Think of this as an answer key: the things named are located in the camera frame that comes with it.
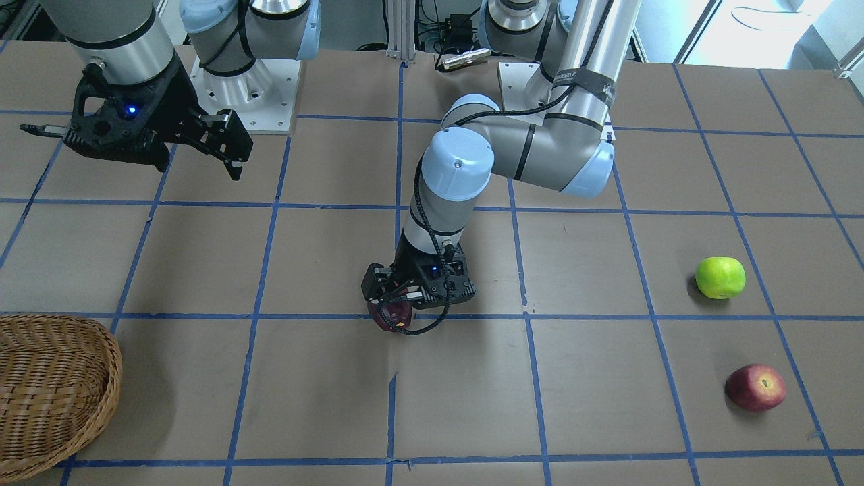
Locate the aluminium frame post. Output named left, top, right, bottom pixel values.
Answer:
left=385, top=0, right=417, bottom=65

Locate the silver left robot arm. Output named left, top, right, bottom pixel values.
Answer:
left=361, top=1, right=640, bottom=311

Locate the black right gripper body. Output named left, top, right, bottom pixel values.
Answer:
left=62, top=53, right=206, bottom=172

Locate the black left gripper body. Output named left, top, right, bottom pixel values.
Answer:
left=361, top=240, right=476, bottom=308

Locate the green apple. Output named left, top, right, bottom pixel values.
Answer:
left=695, top=256, right=747, bottom=300

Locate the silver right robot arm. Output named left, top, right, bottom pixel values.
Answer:
left=20, top=1, right=321, bottom=181

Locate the dark red apple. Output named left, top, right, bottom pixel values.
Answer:
left=367, top=302, right=413, bottom=332

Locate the brown wicker basket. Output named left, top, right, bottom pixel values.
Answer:
left=1, top=313, right=123, bottom=484

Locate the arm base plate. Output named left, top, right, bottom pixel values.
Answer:
left=499, top=61, right=551, bottom=111
left=190, top=58, right=303, bottom=135

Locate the red yellow apple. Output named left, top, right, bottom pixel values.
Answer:
left=724, top=363, right=787, bottom=412

